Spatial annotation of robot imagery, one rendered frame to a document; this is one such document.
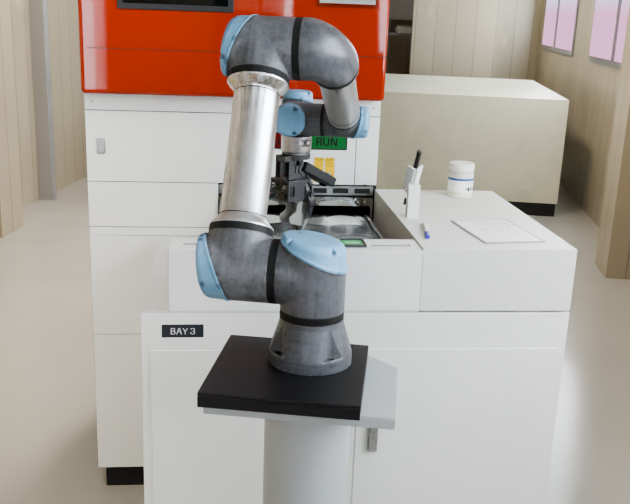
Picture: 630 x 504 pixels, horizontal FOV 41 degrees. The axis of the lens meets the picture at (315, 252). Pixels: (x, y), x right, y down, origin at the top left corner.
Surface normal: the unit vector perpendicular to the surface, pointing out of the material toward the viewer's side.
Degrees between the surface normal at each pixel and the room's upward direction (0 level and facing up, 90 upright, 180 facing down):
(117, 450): 90
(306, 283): 90
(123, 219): 90
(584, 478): 0
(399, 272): 90
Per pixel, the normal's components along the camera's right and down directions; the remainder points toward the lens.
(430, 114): -0.11, 0.27
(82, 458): 0.04, -0.96
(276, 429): -0.74, 0.16
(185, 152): 0.11, 0.28
